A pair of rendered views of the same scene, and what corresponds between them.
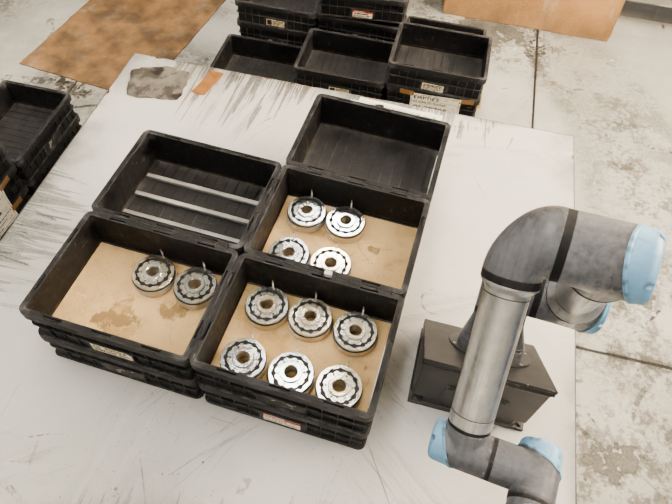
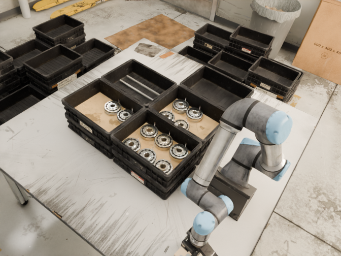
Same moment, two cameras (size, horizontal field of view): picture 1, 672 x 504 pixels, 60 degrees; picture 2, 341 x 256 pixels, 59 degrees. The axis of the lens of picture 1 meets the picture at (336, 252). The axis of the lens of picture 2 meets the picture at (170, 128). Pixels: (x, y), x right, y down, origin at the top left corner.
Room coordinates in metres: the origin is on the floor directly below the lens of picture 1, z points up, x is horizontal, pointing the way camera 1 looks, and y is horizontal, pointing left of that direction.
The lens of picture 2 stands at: (-0.37, -0.36, 2.11)
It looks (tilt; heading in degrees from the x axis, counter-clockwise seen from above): 47 degrees down; 20
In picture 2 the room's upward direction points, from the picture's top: 7 degrees clockwise
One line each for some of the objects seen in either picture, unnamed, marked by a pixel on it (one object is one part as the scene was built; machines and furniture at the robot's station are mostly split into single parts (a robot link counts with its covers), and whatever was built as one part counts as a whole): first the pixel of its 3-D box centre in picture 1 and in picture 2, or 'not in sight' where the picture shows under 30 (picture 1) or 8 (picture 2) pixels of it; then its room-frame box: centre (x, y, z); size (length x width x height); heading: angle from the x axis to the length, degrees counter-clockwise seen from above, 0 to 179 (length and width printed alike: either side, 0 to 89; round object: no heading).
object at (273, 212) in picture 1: (339, 239); (188, 118); (0.87, -0.01, 0.87); 0.40 x 0.30 x 0.11; 77
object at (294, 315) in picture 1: (310, 317); (163, 140); (0.64, 0.05, 0.86); 0.10 x 0.10 x 0.01
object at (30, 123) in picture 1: (27, 150); (91, 65); (1.61, 1.28, 0.31); 0.40 x 0.30 x 0.34; 170
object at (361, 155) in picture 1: (369, 158); (215, 94); (1.16, -0.07, 0.87); 0.40 x 0.30 x 0.11; 77
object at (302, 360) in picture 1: (290, 373); (146, 155); (0.50, 0.08, 0.86); 0.10 x 0.10 x 0.01
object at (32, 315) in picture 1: (134, 282); (103, 104); (0.67, 0.45, 0.92); 0.40 x 0.30 x 0.02; 77
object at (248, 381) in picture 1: (301, 331); (156, 140); (0.58, 0.06, 0.92); 0.40 x 0.30 x 0.02; 77
